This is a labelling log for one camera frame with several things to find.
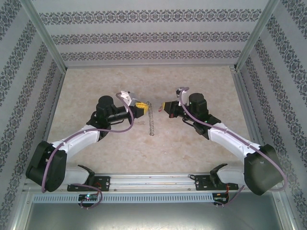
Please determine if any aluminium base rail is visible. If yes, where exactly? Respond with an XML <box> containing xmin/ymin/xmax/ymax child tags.
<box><xmin>23</xmin><ymin>172</ymin><xmax>283</xmax><ymax>194</ymax></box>

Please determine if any large metal keyring band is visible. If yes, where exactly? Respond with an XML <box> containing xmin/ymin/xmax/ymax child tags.
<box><xmin>146</xmin><ymin>100</ymin><xmax>156</xmax><ymax>137</ymax></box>

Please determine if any aluminium frame post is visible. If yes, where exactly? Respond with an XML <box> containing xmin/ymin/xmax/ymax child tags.
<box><xmin>234</xmin><ymin>0</ymin><xmax>281</xmax><ymax>71</ymax></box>
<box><xmin>20</xmin><ymin>0</ymin><xmax>67</xmax><ymax>71</ymax></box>

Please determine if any aluminium side rail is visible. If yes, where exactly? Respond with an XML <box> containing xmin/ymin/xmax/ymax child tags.
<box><xmin>230</xmin><ymin>66</ymin><xmax>273</xmax><ymax>173</ymax></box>
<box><xmin>33</xmin><ymin>71</ymin><xmax>66</xmax><ymax>173</ymax></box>

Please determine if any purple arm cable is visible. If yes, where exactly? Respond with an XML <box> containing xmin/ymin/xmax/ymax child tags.
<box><xmin>176</xmin><ymin>86</ymin><xmax>288</xmax><ymax>207</ymax></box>
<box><xmin>41</xmin><ymin>92</ymin><xmax>135</xmax><ymax>211</ymax></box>

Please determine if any slotted grey cable duct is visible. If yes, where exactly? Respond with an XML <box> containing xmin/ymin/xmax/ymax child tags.
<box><xmin>32</xmin><ymin>193</ymin><xmax>214</xmax><ymax>204</ymax></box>

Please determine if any grey metal sheet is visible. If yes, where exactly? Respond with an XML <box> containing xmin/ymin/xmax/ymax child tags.
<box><xmin>14</xmin><ymin>188</ymin><xmax>297</xmax><ymax>230</ymax></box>

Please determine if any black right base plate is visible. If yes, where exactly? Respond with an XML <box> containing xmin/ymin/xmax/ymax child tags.
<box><xmin>194</xmin><ymin>174</ymin><xmax>239</xmax><ymax>192</ymax></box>

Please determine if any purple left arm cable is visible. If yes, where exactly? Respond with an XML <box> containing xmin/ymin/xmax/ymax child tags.
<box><xmin>41</xmin><ymin>92</ymin><xmax>135</xmax><ymax>211</ymax></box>

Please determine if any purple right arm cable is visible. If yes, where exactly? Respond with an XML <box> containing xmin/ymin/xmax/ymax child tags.
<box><xmin>176</xmin><ymin>86</ymin><xmax>288</xmax><ymax>207</ymax></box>

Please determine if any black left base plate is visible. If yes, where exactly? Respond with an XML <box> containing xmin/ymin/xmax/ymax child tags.
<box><xmin>67</xmin><ymin>176</ymin><xmax>111</xmax><ymax>192</ymax></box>

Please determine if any right circuit board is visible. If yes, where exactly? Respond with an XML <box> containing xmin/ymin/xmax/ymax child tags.
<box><xmin>213</xmin><ymin>193</ymin><xmax>230</xmax><ymax>206</ymax></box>

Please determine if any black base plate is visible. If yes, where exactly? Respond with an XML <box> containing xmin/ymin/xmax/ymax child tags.
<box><xmin>67</xmin><ymin>176</ymin><xmax>111</xmax><ymax>192</ymax></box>
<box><xmin>194</xmin><ymin>174</ymin><xmax>239</xmax><ymax>192</ymax></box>

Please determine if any circuit board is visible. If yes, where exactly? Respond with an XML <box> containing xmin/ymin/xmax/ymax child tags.
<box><xmin>78</xmin><ymin>193</ymin><xmax>99</xmax><ymax>202</ymax></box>
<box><xmin>213</xmin><ymin>193</ymin><xmax>230</xmax><ymax>206</ymax></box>

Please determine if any left circuit board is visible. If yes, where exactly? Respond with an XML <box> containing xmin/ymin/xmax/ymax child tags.
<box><xmin>78</xmin><ymin>193</ymin><xmax>99</xmax><ymax>202</ymax></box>

